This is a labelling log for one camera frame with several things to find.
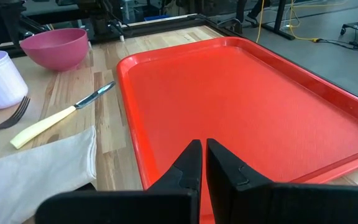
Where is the knife with cream handle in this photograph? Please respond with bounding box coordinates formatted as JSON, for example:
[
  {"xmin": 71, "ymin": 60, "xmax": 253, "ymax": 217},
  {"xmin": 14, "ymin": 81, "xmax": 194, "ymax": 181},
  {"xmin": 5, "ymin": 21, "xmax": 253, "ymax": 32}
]
[{"xmin": 9, "ymin": 81, "xmax": 116, "ymax": 150}]

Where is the black metal table frame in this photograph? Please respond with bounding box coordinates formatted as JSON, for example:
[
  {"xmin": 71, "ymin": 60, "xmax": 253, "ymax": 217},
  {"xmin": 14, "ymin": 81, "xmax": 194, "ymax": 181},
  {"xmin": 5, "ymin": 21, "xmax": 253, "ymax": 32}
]
[{"xmin": 0, "ymin": 0, "xmax": 244, "ymax": 58}]

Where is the beige cloth napkin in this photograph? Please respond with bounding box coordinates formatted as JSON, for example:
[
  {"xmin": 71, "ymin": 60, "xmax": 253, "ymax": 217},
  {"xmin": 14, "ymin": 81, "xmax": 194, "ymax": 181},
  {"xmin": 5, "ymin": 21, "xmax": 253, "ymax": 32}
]
[{"xmin": 0, "ymin": 125, "xmax": 98, "ymax": 224}]

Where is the yellow floor extension cable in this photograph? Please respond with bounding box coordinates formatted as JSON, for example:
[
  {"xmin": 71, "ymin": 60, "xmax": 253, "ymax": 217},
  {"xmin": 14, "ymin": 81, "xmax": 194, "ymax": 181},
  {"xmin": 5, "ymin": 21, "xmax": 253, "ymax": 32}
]
[{"xmin": 255, "ymin": 0, "xmax": 321, "ymax": 44}]

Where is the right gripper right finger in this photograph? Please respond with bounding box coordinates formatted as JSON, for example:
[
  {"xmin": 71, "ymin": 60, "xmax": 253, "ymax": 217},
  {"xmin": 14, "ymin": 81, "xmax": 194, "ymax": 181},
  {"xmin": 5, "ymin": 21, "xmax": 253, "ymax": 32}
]
[{"xmin": 206, "ymin": 138, "xmax": 358, "ymax": 224}]

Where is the blue plastic bin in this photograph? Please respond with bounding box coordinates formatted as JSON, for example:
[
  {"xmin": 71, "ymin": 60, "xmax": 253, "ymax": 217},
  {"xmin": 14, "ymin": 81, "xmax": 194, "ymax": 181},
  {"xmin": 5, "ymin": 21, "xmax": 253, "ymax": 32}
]
[{"xmin": 144, "ymin": 14, "xmax": 171, "ymax": 22}]

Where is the red plastic tray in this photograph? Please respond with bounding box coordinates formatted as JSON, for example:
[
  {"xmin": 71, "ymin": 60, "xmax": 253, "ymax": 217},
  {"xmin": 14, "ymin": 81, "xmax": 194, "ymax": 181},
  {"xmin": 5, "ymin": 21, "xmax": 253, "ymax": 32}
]
[{"xmin": 116, "ymin": 36, "xmax": 358, "ymax": 224}]

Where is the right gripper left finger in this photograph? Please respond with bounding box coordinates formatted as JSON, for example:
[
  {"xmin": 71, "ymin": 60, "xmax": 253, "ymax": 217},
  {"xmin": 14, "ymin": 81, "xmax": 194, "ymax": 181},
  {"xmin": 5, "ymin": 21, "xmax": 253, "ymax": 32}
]
[{"xmin": 35, "ymin": 139, "xmax": 203, "ymax": 224}]

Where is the black floor cable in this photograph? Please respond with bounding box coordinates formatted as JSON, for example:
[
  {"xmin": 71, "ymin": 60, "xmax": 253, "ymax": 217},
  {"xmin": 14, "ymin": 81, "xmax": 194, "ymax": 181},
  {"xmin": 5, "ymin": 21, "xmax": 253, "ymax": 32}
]
[{"xmin": 317, "ymin": 37, "xmax": 358, "ymax": 60}]

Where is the black metal stand leg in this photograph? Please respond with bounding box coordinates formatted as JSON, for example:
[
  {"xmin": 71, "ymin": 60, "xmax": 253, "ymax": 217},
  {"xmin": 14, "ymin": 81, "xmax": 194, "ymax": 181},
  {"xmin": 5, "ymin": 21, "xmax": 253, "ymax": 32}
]
[{"xmin": 261, "ymin": 0, "xmax": 295, "ymax": 41}]

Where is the person's foot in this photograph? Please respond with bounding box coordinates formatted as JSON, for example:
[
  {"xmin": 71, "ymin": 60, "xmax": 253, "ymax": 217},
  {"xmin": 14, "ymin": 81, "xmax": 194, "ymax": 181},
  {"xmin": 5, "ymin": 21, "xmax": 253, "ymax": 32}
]
[{"xmin": 245, "ymin": 0, "xmax": 272, "ymax": 26}]

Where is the fork with teal handle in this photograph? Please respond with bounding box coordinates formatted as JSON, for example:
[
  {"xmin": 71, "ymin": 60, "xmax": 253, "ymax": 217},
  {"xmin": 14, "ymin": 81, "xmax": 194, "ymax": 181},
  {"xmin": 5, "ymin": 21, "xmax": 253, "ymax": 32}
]
[{"xmin": 0, "ymin": 95, "xmax": 31, "ymax": 137}]

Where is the magenta pink bowl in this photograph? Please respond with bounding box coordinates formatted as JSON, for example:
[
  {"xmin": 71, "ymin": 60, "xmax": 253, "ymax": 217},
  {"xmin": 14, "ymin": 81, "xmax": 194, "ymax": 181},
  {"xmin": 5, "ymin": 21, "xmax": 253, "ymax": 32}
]
[{"xmin": 19, "ymin": 27, "xmax": 90, "ymax": 72}]

